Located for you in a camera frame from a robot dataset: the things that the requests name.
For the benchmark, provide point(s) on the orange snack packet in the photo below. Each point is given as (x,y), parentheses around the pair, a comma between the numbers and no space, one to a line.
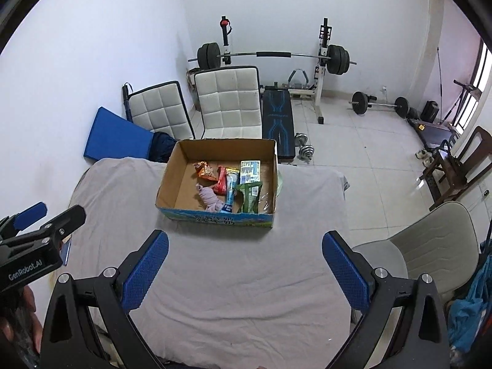
(205,171)

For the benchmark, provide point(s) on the chrome dumbbell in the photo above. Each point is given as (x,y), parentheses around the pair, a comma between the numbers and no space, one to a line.
(301,138)
(306,153)

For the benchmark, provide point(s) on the white barbell rack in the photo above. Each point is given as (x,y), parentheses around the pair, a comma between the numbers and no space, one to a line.
(321,84)

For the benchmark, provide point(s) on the purple sock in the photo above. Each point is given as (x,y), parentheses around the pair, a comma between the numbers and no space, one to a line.
(209,198)

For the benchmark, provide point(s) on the pair of white shoes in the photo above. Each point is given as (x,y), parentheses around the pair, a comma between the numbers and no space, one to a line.
(422,155)

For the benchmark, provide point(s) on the black bag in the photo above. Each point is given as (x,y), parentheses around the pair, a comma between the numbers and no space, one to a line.
(429,111)

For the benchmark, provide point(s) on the cardboard box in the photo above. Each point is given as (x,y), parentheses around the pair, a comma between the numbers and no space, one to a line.
(176,196)

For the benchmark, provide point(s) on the dark blue bag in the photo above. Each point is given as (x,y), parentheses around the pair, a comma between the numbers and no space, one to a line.
(163,146)

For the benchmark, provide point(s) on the blue cloth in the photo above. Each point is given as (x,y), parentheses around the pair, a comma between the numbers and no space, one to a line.
(469,307)

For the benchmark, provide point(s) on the pale yellow carton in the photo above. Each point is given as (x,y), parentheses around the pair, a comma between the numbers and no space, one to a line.
(250,171)

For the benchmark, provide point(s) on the white quilted chair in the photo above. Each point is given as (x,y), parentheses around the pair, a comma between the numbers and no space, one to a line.
(157,109)
(228,100)

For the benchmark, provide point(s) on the treadmill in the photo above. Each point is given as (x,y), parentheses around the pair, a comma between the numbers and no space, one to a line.
(434,132)

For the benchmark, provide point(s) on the black weight bench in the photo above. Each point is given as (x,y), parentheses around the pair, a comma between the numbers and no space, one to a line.
(277,123)

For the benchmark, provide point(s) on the brown wooden chair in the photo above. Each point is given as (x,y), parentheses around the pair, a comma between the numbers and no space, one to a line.
(453,169)

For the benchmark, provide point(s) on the short barbell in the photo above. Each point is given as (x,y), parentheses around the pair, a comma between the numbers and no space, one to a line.
(378,104)

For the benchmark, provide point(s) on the red snack packet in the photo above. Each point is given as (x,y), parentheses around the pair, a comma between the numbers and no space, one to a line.
(221,182)

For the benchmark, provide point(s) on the window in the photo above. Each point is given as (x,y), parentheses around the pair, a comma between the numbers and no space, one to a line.
(482,73)

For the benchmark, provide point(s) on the beige plastic chair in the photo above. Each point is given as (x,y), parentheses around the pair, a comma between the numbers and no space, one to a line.
(434,246)

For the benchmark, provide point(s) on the blue foam mat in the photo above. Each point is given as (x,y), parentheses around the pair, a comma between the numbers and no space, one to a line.
(115,134)

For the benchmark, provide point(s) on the green snack packet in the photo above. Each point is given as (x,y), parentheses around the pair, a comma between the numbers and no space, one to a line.
(250,198)

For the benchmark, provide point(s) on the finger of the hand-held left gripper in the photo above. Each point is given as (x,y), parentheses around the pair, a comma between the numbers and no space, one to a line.
(57,221)
(29,213)

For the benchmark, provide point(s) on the blue phone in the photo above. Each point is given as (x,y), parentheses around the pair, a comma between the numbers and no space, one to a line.
(66,253)

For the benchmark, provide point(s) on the blue and white packet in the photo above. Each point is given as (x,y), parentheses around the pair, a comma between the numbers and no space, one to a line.
(230,192)

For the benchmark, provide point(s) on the long barbell with black plates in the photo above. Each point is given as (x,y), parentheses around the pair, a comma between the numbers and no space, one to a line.
(273,54)

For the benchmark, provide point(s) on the black exercise machine frame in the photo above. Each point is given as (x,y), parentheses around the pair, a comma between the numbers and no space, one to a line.
(459,92)

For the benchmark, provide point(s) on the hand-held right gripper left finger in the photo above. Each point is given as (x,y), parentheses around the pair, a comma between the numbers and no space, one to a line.
(148,269)

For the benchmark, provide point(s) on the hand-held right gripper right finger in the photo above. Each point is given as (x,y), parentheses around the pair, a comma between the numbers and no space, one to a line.
(348,273)

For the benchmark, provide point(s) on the black folded umbrella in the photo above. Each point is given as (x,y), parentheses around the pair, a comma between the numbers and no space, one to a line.
(127,102)

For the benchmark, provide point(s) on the person's left hand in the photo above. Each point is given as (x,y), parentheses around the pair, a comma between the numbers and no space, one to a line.
(32,315)

